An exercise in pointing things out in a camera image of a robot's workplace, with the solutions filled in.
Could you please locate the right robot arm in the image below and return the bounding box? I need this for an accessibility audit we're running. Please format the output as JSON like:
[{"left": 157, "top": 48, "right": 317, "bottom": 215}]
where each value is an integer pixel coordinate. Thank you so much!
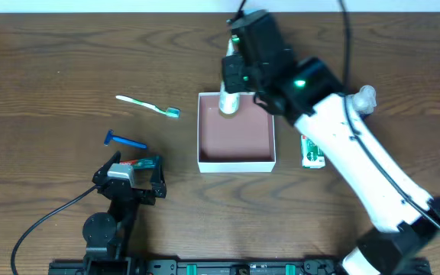
[{"left": 222, "top": 10, "right": 440, "bottom": 274}]

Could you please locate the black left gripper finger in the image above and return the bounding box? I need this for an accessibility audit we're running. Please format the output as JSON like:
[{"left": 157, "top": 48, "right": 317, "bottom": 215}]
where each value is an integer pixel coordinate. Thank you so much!
[
  {"left": 92, "top": 150, "right": 121, "bottom": 183},
  {"left": 150, "top": 156, "right": 167, "bottom": 198}
]

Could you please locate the small clear pump bottle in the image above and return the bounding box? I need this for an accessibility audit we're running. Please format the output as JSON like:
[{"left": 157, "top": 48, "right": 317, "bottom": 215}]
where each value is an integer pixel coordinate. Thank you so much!
[{"left": 351, "top": 85, "right": 377, "bottom": 115}]

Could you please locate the green white soap box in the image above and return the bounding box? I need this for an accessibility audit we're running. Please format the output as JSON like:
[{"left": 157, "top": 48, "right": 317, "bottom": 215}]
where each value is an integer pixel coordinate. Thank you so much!
[{"left": 300, "top": 134, "right": 325, "bottom": 169}]

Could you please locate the white Pantene tube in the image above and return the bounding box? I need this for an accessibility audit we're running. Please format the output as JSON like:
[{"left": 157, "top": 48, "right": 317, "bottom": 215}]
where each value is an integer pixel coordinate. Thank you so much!
[{"left": 218, "top": 40, "right": 240, "bottom": 115}]

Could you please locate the blue disposable razor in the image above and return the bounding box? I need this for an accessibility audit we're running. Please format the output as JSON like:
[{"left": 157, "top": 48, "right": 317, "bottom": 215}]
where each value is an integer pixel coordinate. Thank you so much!
[{"left": 103, "top": 130, "right": 147, "bottom": 149}]

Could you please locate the red green toothpaste tube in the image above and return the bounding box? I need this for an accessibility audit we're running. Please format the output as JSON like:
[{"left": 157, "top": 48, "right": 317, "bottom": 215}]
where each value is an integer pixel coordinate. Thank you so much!
[{"left": 120, "top": 157, "right": 158, "bottom": 170}]

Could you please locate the white green toothbrush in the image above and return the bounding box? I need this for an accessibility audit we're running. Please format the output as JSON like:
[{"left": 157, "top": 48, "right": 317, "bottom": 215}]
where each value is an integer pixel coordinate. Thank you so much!
[{"left": 115, "top": 95, "right": 180, "bottom": 118}]

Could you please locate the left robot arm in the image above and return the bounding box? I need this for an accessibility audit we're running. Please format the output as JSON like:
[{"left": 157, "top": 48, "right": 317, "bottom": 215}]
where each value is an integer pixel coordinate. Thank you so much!
[{"left": 82, "top": 152, "right": 167, "bottom": 274}]

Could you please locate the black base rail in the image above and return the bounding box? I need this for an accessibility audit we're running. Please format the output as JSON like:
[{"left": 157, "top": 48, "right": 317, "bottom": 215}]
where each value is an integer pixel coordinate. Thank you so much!
[{"left": 47, "top": 256, "right": 433, "bottom": 275}]

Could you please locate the white square box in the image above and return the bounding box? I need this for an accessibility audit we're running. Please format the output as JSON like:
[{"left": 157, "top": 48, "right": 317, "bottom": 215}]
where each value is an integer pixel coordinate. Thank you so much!
[{"left": 196, "top": 92, "right": 277, "bottom": 173}]

